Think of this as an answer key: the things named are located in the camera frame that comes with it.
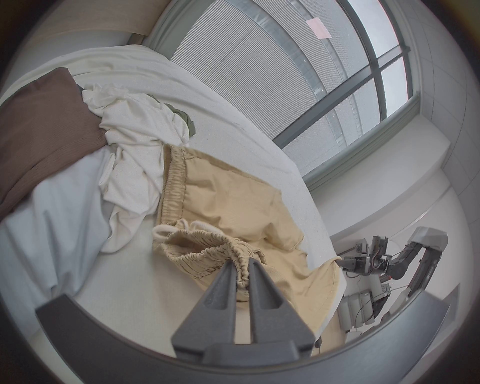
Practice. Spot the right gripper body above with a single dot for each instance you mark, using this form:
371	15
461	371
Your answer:
358	265

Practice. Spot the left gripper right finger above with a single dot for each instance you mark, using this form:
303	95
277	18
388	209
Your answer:
270	311

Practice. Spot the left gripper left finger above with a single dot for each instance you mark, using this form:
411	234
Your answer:
213	311

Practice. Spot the tan shorts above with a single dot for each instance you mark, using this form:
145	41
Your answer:
232	195

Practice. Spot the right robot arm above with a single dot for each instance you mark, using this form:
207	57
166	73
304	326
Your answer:
403	262

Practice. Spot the bed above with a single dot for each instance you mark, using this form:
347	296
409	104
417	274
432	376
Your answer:
232	123

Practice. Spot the pale grey garment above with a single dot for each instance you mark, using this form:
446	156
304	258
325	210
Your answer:
56	225

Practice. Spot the olive green garment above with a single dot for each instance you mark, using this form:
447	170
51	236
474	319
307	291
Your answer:
185	120

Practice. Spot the cream white garment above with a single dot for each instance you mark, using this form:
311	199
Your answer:
138	123

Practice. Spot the window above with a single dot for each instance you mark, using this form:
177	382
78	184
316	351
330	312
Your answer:
243	56

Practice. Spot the brown garment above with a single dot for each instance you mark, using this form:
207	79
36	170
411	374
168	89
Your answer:
45	131

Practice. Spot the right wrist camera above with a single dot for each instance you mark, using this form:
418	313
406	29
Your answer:
362	249

